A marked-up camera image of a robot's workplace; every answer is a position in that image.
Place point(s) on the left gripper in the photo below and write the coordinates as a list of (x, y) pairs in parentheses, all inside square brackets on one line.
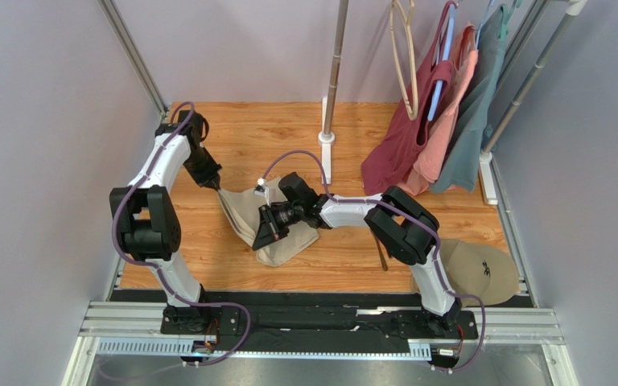
[(210, 177)]

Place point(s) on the aluminium corner post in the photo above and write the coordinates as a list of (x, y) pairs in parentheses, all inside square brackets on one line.
[(515, 48), (125, 38)]

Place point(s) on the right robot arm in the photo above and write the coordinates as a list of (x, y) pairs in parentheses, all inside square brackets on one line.
[(406, 230)]

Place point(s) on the beige wooden hanger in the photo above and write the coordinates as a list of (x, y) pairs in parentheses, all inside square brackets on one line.
[(404, 57)]

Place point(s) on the pink shirt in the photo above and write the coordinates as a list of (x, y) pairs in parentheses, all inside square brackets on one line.
[(428, 166)]

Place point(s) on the blue hanger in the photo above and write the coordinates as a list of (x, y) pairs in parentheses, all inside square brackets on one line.
[(442, 52)]

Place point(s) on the teal shirt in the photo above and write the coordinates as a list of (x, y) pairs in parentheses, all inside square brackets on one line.
[(462, 162)]

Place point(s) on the rack pole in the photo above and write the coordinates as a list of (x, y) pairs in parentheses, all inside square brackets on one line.
[(336, 62), (573, 10)]

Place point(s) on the right aluminium corner post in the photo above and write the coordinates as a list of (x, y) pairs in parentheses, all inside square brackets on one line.
[(515, 48)]

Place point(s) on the right rack pole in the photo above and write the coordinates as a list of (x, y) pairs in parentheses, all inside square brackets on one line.
[(573, 10)]

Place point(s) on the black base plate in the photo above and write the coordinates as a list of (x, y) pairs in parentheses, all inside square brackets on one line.
[(290, 323)]

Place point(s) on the left aluminium corner post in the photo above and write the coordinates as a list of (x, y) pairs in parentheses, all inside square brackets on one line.
[(125, 38)]

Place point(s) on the maroon tank top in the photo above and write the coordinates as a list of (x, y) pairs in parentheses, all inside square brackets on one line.
[(388, 163)]

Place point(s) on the aluminium frame rail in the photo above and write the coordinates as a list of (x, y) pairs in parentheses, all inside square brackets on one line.
[(121, 343)]

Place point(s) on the left rack pole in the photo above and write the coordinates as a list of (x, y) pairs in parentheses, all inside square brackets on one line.
[(336, 62)]

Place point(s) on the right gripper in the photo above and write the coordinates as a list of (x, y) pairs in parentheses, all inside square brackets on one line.
[(272, 225)]

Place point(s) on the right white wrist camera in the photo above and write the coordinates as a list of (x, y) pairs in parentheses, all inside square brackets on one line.
[(260, 188)]

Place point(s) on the right white rack foot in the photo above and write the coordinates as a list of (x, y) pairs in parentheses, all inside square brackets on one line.
[(487, 180)]

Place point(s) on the beige baseball cap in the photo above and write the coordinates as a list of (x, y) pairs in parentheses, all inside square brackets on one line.
[(487, 273)]

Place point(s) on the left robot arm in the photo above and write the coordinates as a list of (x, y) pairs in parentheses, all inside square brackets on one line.
[(145, 227)]

